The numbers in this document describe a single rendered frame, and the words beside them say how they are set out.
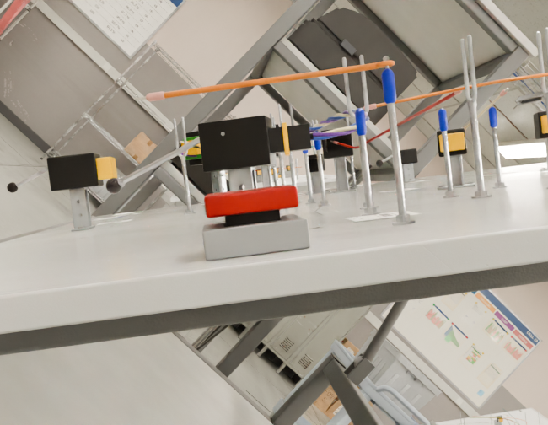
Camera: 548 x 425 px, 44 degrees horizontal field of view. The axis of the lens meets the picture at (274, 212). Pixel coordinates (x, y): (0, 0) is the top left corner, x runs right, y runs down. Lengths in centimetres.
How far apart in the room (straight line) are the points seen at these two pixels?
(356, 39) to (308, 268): 140
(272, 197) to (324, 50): 133
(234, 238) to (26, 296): 11
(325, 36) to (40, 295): 141
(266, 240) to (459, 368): 869
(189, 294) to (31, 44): 814
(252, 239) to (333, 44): 135
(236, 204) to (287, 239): 3
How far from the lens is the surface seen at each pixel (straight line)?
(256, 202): 35
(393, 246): 33
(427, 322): 873
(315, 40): 168
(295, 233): 35
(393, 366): 449
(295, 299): 47
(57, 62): 834
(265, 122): 54
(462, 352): 898
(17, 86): 841
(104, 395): 93
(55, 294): 33
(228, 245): 35
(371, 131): 160
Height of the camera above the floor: 110
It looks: 2 degrees up
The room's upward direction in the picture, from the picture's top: 43 degrees clockwise
